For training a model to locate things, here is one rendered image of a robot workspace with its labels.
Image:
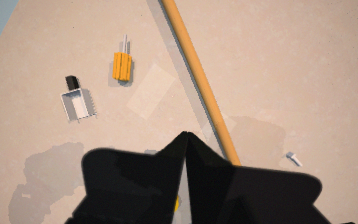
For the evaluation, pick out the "silver metal bolt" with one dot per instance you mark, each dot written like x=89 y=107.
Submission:
x=292 y=155

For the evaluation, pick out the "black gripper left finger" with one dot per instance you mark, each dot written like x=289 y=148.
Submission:
x=155 y=175

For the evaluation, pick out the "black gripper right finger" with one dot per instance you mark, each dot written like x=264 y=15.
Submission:
x=214 y=184

